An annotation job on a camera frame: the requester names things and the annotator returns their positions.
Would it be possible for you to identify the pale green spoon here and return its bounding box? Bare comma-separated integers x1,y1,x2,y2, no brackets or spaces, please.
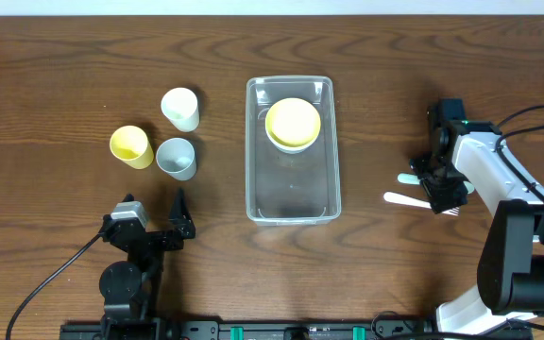
397,173,475,194

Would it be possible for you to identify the white plastic bowl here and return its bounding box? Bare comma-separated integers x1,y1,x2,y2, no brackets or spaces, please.
265,129,319,154

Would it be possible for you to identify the yellow plastic bowl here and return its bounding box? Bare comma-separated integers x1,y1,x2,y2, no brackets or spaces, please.
264,98,322,146

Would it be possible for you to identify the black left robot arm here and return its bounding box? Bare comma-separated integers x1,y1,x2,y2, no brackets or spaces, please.
99,190,196,323

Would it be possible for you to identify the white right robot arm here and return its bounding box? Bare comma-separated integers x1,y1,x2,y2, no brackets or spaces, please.
410,99,544,339

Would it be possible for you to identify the clear plastic container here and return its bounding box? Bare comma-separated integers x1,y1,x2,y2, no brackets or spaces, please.
245,76,342,226

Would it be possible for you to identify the yellow plastic cup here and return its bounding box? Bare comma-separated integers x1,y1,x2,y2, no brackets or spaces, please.
109,126,154,170

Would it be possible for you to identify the white plastic fork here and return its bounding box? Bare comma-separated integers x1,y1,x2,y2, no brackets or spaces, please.
382,191,461,217

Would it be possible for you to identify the grey plastic cup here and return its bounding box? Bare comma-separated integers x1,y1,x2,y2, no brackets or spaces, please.
156,138,196,181

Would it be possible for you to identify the white plastic cup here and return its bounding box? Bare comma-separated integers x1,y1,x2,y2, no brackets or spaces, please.
161,88,200,132

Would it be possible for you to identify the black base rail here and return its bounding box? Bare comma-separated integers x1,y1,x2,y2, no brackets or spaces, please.
59,316,533,340

